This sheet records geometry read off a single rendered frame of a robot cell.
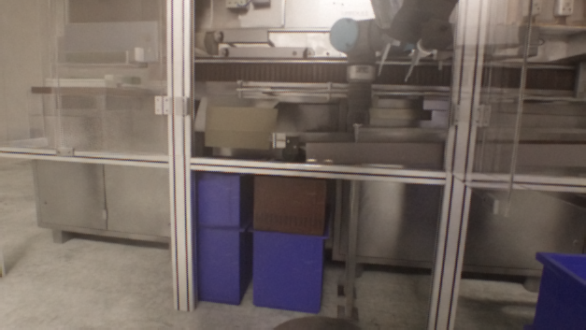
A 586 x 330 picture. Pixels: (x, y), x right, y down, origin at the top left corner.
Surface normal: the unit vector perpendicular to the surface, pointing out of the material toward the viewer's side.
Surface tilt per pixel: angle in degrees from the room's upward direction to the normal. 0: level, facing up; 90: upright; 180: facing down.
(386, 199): 90
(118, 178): 90
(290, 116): 90
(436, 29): 66
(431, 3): 122
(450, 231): 90
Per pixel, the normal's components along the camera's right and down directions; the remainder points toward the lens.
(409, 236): -0.14, 0.12
